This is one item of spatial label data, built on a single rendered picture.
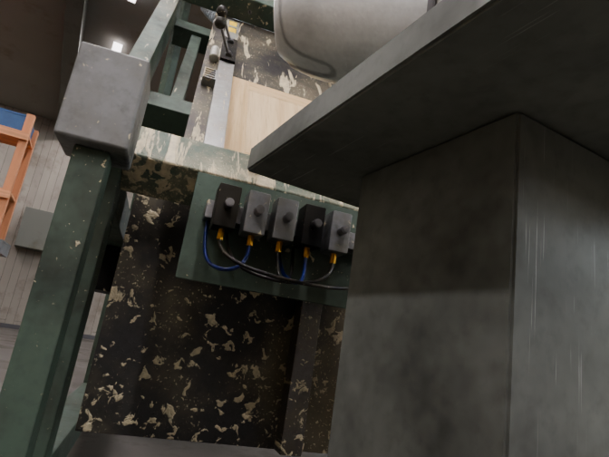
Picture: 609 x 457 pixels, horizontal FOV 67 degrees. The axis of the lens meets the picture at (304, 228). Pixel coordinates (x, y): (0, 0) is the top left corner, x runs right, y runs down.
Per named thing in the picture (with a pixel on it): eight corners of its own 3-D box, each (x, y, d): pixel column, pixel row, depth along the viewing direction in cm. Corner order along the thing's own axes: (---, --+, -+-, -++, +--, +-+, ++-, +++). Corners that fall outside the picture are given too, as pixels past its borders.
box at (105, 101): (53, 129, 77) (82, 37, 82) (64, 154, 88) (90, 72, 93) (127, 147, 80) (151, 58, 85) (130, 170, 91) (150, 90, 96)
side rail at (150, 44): (91, 151, 112) (94, 112, 105) (165, 10, 194) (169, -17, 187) (117, 158, 113) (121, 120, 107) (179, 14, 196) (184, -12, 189)
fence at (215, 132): (199, 158, 115) (203, 145, 113) (225, 28, 186) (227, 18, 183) (219, 163, 116) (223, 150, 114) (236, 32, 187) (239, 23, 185)
